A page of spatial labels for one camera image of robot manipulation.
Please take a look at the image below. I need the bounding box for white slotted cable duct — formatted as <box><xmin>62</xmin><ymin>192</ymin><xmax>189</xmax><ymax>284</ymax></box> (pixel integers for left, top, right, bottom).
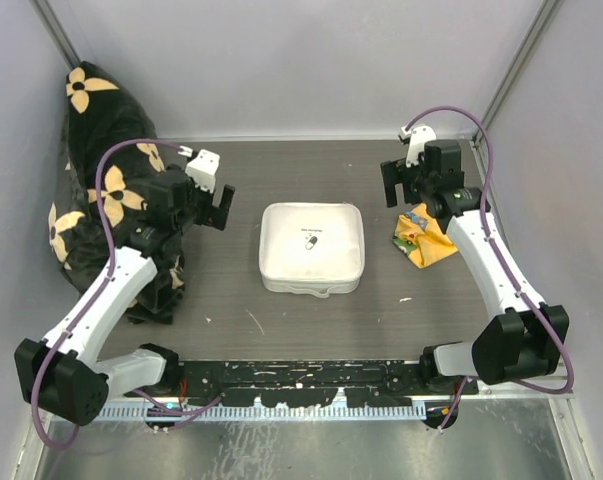
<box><xmin>95</xmin><ymin>398</ymin><xmax>427</xmax><ymax>422</ymax></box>

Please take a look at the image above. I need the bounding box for grey medicine kit case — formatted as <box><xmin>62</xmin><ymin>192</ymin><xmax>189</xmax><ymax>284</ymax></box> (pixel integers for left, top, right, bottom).
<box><xmin>258</xmin><ymin>202</ymin><xmax>365</xmax><ymax>299</ymax></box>

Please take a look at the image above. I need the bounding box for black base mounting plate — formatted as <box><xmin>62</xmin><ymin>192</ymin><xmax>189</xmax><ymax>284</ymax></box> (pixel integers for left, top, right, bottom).
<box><xmin>123</xmin><ymin>357</ymin><xmax>482</xmax><ymax>407</ymax></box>

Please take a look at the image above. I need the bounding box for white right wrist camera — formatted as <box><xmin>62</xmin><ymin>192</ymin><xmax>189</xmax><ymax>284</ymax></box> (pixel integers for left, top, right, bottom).
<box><xmin>399</xmin><ymin>124</ymin><xmax>437</xmax><ymax>167</ymax></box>

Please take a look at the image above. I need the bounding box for black floral plush blanket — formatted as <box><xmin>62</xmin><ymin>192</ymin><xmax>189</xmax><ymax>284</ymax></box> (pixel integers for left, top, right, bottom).
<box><xmin>47</xmin><ymin>60</ymin><xmax>187</xmax><ymax>325</ymax></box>

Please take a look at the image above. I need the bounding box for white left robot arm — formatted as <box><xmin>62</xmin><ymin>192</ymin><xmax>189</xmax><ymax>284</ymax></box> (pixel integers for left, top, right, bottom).
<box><xmin>14</xmin><ymin>168</ymin><xmax>235</xmax><ymax>426</ymax></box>

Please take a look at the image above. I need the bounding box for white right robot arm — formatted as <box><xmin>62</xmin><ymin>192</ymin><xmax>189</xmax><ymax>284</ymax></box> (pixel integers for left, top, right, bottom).
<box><xmin>381</xmin><ymin>137</ymin><xmax>569</xmax><ymax>394</ymax></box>

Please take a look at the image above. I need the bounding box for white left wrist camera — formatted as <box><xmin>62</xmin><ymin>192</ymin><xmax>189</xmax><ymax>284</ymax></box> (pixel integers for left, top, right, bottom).
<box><xmin>178</xmin><ymin>145</ymin><xmax>220</xmax><ymax>193</ymax></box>

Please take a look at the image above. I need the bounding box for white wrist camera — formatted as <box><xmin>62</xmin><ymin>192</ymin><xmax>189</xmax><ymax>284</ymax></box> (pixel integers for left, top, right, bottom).
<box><xmin>178</xmin><ymin>145</ymin><xmax>220</xmax><ymax>193</ymax></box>
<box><xmin>399</xmin><ymin>124</ymin><xmax>437</xmax><ymax>167</ymax></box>

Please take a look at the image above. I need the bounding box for yellow cartoon cloth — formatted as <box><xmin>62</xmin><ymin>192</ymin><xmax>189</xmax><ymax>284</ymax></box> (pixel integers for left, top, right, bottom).
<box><xmin>392</xmin><ymin>203</ymin><xmax>458</xmax><ymax>269</ymax></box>

